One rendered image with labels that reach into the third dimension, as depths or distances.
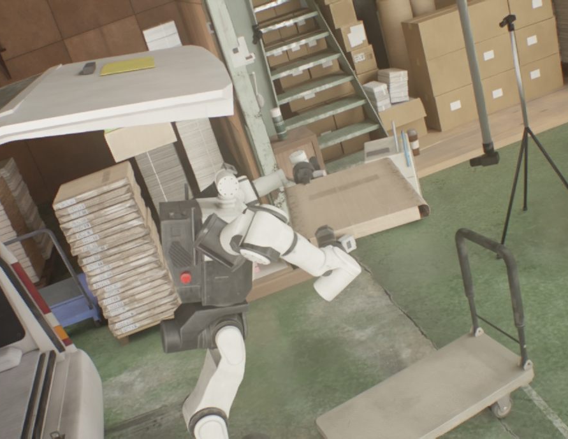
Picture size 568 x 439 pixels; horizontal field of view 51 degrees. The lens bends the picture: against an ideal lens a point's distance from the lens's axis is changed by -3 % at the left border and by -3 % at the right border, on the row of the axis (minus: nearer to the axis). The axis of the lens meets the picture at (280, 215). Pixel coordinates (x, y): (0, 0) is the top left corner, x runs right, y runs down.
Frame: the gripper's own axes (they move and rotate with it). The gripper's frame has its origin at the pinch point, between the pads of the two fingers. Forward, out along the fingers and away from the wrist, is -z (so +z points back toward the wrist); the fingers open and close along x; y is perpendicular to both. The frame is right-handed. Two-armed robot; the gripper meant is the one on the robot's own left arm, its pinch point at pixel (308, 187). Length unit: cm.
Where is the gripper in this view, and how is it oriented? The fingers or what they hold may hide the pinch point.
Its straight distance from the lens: 225.1
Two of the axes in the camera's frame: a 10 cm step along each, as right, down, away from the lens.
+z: -0.7, -3.9, 9.2
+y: 9.6, -2.9, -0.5
